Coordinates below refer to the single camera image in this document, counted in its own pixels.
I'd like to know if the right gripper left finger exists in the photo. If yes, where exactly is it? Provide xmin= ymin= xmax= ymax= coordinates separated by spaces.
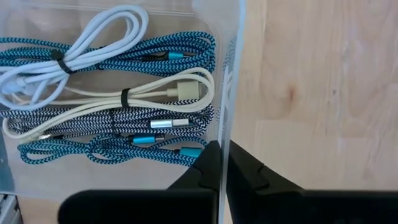
xmin=167 ymin=139 xmax=223 ymax=191

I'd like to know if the teal black braided usb cable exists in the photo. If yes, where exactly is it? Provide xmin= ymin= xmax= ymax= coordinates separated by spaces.
xmin=0 ymin=30 xmax=217 ymax=78
xmin=17 ymin=133 xmax=208 ymax=166

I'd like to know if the cream usb cable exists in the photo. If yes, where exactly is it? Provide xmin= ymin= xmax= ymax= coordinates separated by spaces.
xmin=2 ymin=67 xmax=215 ymax=140

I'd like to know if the black white braided usb cable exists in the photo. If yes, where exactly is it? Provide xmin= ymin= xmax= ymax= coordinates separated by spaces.
xmin=0 ymin=101 xmax=215 ymax=139

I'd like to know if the clear plastic box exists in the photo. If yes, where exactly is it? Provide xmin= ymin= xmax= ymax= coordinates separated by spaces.
xmin=0 ymin=0 xmax=248 ymax=224

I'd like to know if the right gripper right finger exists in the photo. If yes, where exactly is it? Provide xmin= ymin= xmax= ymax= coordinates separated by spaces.
xmin=226 ymin=139 xmax=305 ymax=200

